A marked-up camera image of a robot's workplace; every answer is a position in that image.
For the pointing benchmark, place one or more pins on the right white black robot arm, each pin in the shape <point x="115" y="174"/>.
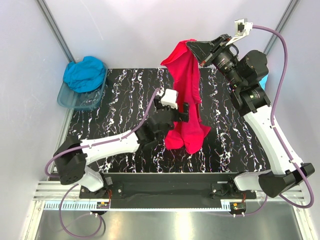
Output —
<point x="287" y="170"/>

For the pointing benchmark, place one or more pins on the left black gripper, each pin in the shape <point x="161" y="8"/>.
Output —
<point x="179" y="116"/>

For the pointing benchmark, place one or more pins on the folded light blue t shirt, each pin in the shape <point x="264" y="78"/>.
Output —
<point x="263" y="82"/>

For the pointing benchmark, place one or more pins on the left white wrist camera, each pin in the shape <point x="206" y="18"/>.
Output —
<point x="169" y="98"/>

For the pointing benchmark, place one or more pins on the aluminium corner post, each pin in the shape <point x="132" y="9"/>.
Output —
<point x="44" y="8"/>
<point x="284" y="20"/>

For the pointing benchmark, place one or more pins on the left aluminium corner post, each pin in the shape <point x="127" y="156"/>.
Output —
<point x="44" y="8"/>

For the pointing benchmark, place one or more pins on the blue crumpled t shirt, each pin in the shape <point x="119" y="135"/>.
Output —
<point x="84" y="76"/>

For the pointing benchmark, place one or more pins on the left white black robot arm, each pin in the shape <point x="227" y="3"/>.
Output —
<point x="73" y="157"/>

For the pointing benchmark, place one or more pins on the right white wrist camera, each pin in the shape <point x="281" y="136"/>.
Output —
<point x="242" y="29"/>

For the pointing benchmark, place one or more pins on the white slotted cable duct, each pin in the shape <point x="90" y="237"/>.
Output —
<point x="76" y="206"/>

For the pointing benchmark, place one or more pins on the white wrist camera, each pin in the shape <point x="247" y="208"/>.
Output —
<point x="169" y="98"/>
<point x="242" y="29"/>

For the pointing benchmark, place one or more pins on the clear teal plastic bin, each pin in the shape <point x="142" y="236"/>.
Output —
<point x="86" y="101"/>

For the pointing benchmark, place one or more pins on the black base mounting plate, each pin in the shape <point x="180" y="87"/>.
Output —
<point x="169" y="191"/>

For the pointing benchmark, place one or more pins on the right aluminium corner post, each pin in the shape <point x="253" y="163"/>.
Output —
<point x="284" y="20"/>

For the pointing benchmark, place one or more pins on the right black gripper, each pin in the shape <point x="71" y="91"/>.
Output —
<point x="203" y="50"/>

